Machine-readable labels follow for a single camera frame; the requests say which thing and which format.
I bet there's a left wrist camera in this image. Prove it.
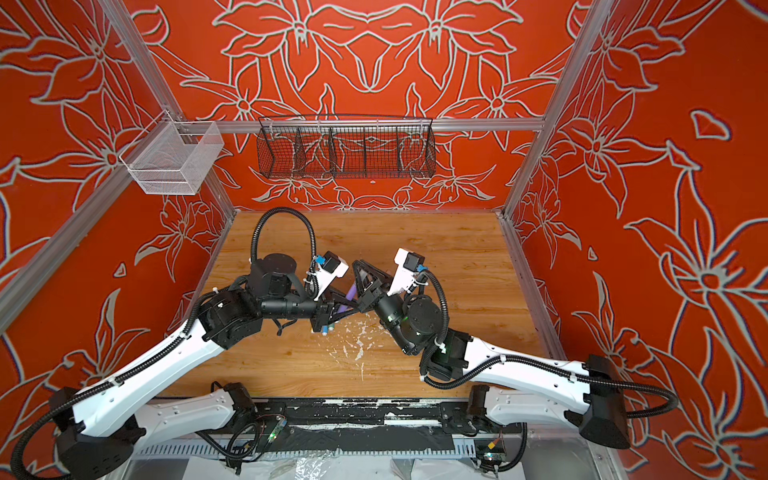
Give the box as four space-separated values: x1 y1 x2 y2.
312 251 349 300

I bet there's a purple marker pen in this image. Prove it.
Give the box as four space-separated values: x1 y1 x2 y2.
337 284 357 314

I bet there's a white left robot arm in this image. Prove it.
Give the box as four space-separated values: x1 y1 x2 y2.
55 252 348 479

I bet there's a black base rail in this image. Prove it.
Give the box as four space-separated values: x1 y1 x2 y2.
200 395 499 460

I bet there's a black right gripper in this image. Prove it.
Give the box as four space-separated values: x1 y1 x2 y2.
348 265 419 362

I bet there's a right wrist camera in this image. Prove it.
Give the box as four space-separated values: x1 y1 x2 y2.
387 248 425 296

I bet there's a white wire basket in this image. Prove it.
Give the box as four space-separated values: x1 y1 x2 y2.
120 121 224 196

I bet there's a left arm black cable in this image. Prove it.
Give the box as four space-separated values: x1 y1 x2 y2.
250 206 319 271

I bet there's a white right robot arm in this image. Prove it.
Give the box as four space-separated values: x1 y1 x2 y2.
352 260 630 449

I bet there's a black wire basket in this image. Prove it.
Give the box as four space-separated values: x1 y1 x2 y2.
256 114 437 180

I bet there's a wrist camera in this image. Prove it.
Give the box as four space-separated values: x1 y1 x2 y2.
312 251 349 300
387 248 425 296

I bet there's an aluminium right floor rail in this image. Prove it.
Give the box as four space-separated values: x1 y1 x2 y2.
497 213 567 360

